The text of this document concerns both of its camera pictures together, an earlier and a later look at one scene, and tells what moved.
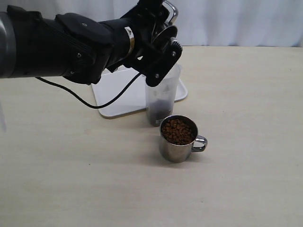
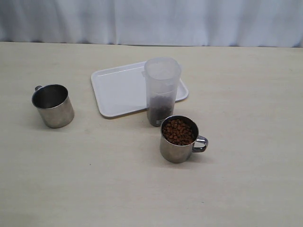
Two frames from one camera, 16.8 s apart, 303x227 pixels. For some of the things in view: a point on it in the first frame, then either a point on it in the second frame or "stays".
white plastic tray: (116, 80) stays
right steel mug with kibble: (178, 137) stays
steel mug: (173, 13) -> (54, 105)
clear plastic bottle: (160, 98) stays
